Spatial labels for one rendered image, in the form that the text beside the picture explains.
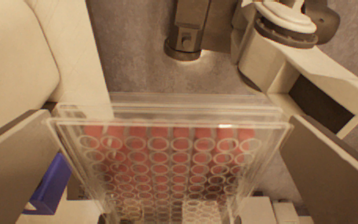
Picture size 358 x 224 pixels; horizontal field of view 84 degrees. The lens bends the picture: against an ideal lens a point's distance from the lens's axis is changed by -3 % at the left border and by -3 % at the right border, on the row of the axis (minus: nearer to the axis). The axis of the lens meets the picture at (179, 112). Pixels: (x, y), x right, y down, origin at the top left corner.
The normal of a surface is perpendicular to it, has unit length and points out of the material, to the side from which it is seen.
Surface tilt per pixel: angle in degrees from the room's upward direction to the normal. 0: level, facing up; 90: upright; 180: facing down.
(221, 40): 0
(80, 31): 0
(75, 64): 0
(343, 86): 68
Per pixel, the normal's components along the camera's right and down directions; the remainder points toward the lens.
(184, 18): 0.00, 0.68
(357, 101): -0.90, 0.18
